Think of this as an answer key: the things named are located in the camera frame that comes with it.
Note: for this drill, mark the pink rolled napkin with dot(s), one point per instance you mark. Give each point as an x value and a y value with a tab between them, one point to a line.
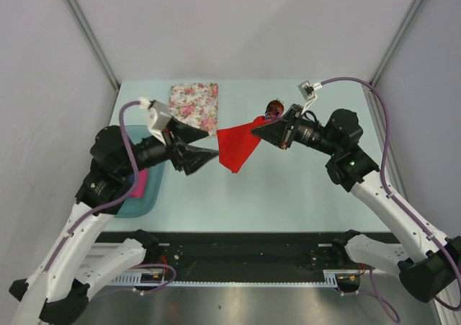
139	191

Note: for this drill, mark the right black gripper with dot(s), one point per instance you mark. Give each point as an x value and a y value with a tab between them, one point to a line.
279	131

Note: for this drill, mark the blue handled spoon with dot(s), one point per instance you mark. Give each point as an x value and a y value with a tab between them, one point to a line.
274	110

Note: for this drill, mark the red paper napkin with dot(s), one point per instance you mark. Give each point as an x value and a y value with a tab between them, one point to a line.
236	144

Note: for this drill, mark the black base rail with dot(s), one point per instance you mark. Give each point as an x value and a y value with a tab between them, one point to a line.
254	257

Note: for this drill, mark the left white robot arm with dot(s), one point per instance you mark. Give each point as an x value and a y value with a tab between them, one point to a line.
60	289

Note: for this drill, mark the floral pattern tray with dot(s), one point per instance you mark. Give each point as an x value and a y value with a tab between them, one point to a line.
196	104

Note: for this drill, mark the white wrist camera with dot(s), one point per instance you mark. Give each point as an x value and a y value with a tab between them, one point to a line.
308	91
158	116

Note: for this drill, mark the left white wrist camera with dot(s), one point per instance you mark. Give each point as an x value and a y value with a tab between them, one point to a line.
158	116

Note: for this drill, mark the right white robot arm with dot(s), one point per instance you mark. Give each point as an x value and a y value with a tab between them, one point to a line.
425	259

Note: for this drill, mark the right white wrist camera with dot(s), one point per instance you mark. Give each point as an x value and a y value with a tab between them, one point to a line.
308	91

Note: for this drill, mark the teal plastic bin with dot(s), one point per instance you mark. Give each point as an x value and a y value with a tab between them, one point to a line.
133	208

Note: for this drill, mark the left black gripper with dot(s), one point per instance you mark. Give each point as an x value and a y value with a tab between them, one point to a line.
190	156

